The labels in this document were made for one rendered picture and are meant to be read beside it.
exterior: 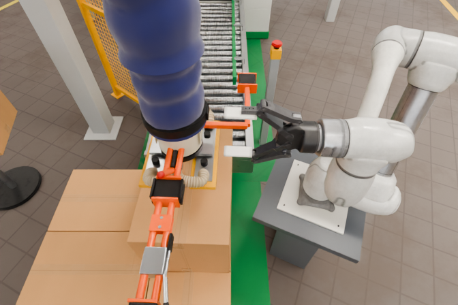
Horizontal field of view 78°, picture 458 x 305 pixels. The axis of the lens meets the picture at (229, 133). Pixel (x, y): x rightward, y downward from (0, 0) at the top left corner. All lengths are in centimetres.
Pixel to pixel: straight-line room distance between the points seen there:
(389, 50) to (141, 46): 76
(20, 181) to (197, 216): 196
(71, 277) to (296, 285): 133
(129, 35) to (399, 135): 63
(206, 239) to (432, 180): 219
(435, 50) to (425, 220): 174
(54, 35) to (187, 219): 161
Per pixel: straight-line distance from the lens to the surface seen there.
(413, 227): 260
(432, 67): 117
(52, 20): 226
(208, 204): 124
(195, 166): 111
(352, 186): 77
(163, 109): 87
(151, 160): 113
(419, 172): 293
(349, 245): 148
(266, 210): 145
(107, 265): 167
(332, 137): 65
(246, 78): 127
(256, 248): 216
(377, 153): 69
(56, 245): 183
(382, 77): 97
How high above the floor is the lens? 205
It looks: 49 degrees down
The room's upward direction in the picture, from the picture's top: straight up
